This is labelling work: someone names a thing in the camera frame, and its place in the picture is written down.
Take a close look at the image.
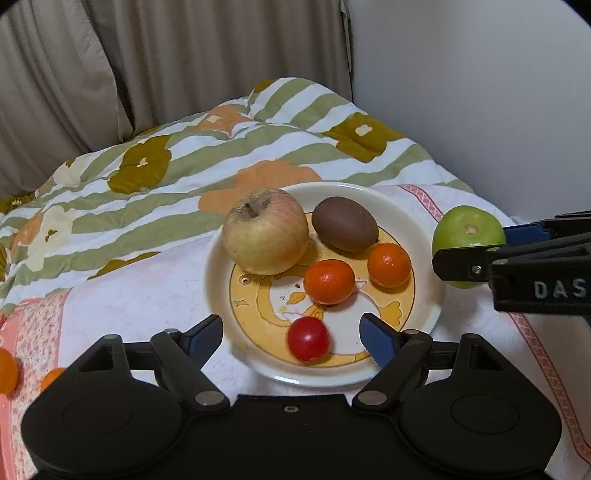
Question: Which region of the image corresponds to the cream plate with bear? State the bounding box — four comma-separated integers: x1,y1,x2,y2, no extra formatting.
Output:
204,182,445,388

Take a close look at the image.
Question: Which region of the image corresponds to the large orange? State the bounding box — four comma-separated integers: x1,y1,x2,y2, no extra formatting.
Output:
0,348,19,395
40,367,65,392

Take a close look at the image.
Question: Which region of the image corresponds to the brown kiwi fruit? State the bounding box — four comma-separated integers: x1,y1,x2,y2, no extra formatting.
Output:
311,196,380,253

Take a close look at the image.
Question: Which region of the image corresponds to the green apple back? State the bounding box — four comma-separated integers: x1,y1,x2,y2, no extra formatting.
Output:
431,204,508,290

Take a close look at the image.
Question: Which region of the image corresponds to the beige curtain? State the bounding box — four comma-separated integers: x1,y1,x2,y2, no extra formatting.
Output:
1,1,352,196

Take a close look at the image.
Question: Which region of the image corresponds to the floral striped quilt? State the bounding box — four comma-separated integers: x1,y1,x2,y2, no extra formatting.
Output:
1,77,463,316

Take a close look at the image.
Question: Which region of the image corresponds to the large yellow-red apple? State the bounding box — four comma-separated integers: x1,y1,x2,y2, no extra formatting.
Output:
221,188,310,276

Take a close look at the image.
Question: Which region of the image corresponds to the pink floral towel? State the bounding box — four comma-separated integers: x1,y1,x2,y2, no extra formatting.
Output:
0,183,591,480

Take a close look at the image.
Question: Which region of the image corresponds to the small mandarin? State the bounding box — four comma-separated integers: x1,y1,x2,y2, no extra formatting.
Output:
368,243,412,289
304,259,356,306

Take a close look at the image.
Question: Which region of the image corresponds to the red cherry tomato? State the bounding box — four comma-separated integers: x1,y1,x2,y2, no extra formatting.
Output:
287,316,331,363

